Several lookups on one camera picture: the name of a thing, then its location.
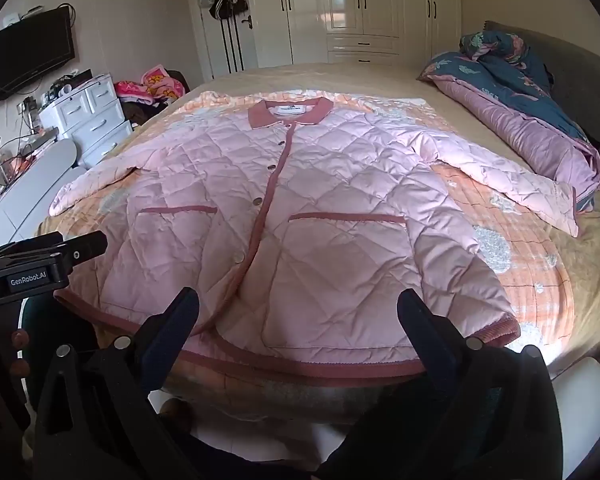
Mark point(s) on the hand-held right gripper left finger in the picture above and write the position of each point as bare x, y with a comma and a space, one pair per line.
172, 330

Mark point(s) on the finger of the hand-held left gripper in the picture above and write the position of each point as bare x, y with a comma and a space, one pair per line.
87, 247

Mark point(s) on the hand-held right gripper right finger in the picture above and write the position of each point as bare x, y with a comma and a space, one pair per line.
425, 330

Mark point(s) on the pink quilted jacket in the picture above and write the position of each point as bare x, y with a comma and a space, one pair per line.
330, 185

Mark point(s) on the dark clothes pile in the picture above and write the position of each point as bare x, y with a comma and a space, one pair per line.
145, 110

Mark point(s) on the person's left hand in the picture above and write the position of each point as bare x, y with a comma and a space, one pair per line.
20, 338

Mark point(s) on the person's teal sweater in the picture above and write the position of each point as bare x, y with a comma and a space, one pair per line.
45, 320

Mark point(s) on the white curved desk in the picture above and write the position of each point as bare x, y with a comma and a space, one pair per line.
40, 180

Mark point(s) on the orange plaid blanket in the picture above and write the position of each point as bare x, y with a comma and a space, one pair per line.
520, 270

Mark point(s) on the grey set-top box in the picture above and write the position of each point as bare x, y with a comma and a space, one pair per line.
42, 136

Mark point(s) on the white drawer cabinet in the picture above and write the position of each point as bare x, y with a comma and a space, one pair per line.
95, 125

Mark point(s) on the black box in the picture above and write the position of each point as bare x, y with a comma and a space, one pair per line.
77, 79

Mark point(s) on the pink cartoon blanket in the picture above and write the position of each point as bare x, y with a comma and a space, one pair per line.
152, 82

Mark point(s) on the black television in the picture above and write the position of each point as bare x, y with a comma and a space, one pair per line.
25, 55

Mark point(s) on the teal floral quilt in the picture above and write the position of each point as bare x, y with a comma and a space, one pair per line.
505, 125

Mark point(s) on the white router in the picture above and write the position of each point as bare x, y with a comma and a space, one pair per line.
11, 19

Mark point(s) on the white door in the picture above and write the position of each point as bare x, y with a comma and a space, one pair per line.
245, 50

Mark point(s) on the grey headboard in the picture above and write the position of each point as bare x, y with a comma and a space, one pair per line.
580, 60

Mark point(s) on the white wardrobe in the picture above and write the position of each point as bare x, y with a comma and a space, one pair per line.
370, 10

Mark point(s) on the wall power socket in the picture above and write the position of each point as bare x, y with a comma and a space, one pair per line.
26, 106

